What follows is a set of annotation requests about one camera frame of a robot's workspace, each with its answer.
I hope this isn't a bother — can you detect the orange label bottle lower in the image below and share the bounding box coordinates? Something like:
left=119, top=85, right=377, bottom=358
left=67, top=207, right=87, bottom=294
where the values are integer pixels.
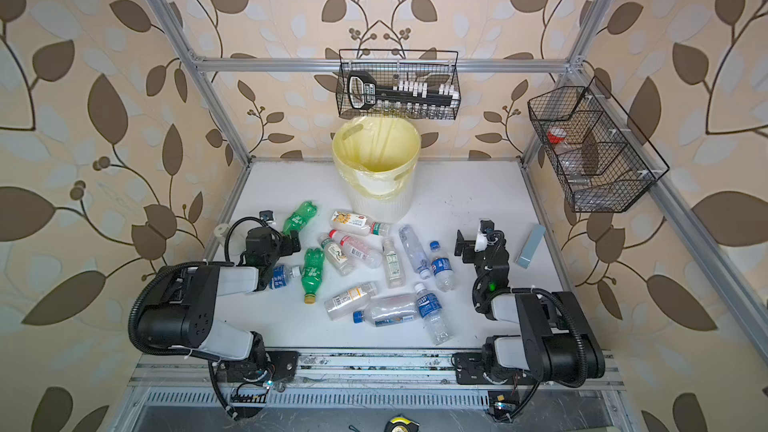
left=324, top=281, right=379, bottom=321

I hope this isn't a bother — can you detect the pink label clear bottle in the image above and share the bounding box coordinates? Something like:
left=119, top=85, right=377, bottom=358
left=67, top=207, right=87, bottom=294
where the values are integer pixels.
left=329, top=230, right=383, bottom=269

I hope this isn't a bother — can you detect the blue label water bottle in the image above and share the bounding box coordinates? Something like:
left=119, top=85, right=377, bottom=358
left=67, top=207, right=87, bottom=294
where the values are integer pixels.
left=429, top=241, right=456, bottom=292

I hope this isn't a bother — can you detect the blue label bottle front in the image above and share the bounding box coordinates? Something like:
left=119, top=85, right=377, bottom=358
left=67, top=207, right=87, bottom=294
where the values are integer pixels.
left=414, top=282, right=452, bottom=345

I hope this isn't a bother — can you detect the black wire basket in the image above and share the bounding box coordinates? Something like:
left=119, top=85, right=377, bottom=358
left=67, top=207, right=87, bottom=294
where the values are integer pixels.
left=335, top=47, right=462, bottom=121
left=527, top=78, right=670, bottom=213

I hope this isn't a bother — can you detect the black wire basket right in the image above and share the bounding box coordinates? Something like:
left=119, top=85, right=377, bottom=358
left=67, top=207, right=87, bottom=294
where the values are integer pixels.
left=527, top=78, right=670, bottom=213

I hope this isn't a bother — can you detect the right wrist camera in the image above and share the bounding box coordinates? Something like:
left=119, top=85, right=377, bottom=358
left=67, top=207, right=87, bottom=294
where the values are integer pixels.
left=474, top=220, right=495, bottom=252

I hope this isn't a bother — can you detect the green soda bottle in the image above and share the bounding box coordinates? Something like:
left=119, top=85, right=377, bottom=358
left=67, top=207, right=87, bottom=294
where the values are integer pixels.
left=282, top=201, right=318, bottom=235
left=301, top=248, right=325, bottom=304

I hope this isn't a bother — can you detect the grey blue rectangular block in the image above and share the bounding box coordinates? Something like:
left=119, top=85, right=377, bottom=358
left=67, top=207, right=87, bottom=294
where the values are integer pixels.
left=515, top=224, right=546, bottom=269

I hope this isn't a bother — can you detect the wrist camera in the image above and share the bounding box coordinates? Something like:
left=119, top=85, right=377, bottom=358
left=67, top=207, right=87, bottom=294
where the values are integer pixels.
left=474, top=220, right=495, bottom=252
left=259, top=210, right=275, bottom=224

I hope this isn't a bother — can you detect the black wire basket rear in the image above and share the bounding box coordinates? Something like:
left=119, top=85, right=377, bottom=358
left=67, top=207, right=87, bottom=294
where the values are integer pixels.
left=335, top=47, right=462, bottom=121

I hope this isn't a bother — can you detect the white ribbed waste bin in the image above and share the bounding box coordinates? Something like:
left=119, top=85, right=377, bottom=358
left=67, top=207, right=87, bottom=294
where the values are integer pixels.
left=342, top=167, right=416, bottom=223

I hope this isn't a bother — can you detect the red capped jar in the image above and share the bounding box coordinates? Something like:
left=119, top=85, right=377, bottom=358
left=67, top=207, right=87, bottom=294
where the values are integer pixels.
left=546, top=126, right=567, bottom=148

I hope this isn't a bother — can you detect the green soda bottle lower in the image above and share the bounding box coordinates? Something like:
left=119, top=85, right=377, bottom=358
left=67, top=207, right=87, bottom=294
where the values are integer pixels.
left=301, top=248, right=325, bottom=304

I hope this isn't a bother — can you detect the clear bluish water bottle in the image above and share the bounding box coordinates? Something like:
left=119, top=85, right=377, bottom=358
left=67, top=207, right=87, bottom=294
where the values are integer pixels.
left=399, top=225, right=432, bottom=280

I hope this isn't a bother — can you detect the green cap square bottle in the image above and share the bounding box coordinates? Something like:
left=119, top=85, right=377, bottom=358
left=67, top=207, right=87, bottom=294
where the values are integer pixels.
left=317, top=233, right=355, bottom=276

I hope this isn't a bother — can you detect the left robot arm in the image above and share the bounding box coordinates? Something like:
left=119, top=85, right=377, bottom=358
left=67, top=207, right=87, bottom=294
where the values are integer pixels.
left=127, top=217, right=301, bottom=368

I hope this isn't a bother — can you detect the yellow plastic bin liner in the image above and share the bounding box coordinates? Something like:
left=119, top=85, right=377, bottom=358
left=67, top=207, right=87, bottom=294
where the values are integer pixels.
left=332, top=117, right=421, bottom=200

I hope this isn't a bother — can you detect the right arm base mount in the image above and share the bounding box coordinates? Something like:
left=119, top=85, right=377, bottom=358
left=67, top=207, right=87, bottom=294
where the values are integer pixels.
left=451, top=352, right=519, bottom=386

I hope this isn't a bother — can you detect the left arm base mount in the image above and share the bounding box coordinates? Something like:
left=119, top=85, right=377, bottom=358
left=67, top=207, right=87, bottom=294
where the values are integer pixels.
left=213, top=349, right=300, bottom=383

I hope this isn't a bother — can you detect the yellow black tape measure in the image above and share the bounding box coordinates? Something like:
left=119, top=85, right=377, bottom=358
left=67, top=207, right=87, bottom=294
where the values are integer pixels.
left=384, top=415, right=420, bottom=432

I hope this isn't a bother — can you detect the white cylinder at edge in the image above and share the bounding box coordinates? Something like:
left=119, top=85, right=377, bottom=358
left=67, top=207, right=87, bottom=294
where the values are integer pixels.
left=214, top=223, right=230, bottom=240

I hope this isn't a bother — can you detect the black socket set holder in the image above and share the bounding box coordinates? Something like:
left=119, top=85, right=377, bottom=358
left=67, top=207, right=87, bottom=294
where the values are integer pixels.
left=344, top=72, right=461, bottom=111

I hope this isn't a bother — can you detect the green label clear bottle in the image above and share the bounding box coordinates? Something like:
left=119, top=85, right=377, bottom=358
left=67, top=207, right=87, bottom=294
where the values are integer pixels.
left=382, top=237, right=405, bottom=289

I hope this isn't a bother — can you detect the green soda bottle upper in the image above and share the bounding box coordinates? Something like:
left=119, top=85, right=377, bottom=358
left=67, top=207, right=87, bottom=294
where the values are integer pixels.
left=282, top=201, right=318, bottom=235

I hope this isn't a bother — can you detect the blue cap crushed bottle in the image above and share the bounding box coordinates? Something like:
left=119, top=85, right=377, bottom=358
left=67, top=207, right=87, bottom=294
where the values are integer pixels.
left=353, top=293, right=418, bottom=327

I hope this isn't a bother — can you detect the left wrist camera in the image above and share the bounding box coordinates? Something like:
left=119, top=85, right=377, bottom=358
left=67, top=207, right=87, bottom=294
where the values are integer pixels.
left=259, top=210, right=275, bottom=224

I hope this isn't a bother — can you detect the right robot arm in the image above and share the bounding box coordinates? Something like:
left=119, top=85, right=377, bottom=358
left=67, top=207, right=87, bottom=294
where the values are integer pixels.
left=454, top=219, right=606, bottom=388

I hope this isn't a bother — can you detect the orange label clear bottle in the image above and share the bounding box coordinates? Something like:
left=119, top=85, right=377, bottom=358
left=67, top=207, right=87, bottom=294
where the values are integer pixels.
left=330, top=210, right=391, bottom=237

